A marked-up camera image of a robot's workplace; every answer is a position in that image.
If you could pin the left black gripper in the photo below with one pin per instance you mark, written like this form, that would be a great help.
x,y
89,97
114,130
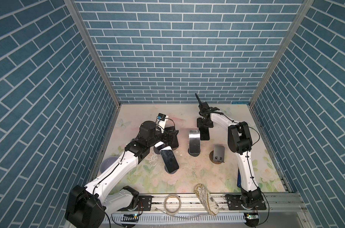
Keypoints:
x,y
171,137

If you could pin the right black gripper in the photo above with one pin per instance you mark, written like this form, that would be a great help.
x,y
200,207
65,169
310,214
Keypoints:
x,y
199,123

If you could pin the black phone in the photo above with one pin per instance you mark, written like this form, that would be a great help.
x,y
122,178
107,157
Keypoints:
x,y
204,134

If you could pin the purple-edged phone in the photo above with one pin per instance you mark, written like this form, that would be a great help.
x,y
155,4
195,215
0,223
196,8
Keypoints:
x,y
171,164

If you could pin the teal-edged phone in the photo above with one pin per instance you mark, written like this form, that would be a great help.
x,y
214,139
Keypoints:
x,y
194,139

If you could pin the wood-base grey phone stand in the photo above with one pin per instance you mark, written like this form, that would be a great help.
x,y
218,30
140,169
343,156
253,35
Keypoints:
x,y
217,154

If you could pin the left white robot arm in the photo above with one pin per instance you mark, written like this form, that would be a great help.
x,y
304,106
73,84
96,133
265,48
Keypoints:
x,y
89,205

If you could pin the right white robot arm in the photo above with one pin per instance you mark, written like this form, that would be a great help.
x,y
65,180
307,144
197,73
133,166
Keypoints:
x,y
240,143

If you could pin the blue black remote device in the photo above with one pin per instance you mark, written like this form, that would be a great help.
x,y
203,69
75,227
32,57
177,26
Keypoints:
x,y
239,181

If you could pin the lavender ceramic cup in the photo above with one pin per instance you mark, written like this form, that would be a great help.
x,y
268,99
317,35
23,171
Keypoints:
x,y
107,162

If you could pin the patterned cloth pouch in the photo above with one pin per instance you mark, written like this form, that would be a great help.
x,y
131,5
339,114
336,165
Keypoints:
x,y
206,199

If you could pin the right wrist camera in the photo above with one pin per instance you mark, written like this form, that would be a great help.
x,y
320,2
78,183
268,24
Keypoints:
x,y
205,110

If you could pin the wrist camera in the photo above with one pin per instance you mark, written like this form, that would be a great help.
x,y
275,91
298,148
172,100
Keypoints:
x,y
161,120
205,110

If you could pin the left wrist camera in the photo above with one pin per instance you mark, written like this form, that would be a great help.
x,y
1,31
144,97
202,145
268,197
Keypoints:
x,y
161,120

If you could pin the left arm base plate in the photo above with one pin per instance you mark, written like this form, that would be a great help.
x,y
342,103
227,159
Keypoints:
x,y
144,203

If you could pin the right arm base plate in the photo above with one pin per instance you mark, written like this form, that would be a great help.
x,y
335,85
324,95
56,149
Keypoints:
x,y
237,202

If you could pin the aluminium front rail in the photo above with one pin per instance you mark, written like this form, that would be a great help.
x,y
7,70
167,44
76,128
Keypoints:
x,y
284,210

